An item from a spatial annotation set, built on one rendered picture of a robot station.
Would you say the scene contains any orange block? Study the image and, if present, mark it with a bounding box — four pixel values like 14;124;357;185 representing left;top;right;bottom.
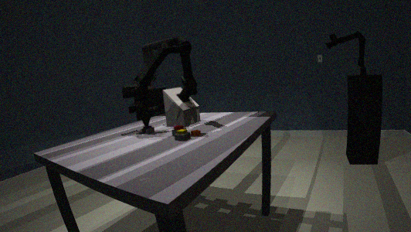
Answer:
191;130;201;137

